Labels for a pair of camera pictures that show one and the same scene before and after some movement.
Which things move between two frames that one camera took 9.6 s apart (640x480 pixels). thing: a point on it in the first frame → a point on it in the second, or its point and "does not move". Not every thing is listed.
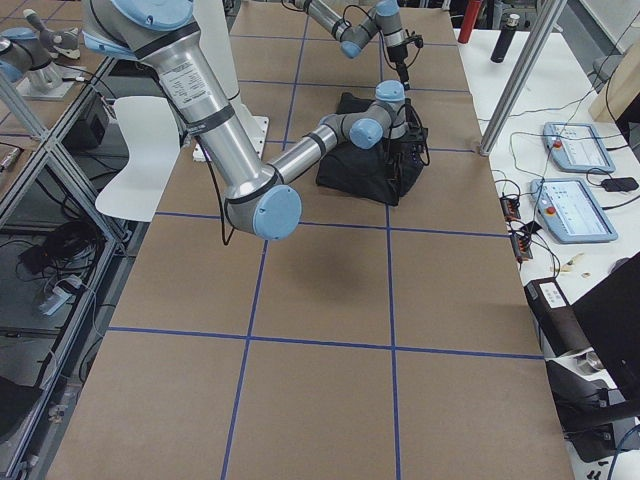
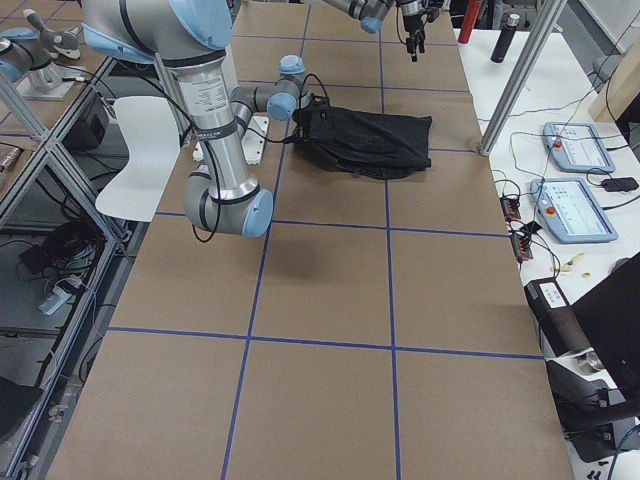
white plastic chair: [152, 133] does not move
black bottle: [504, 40] does not move
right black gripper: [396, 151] → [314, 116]
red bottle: [469, 21] does not move
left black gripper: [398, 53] → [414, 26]
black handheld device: [625, 184] does not move
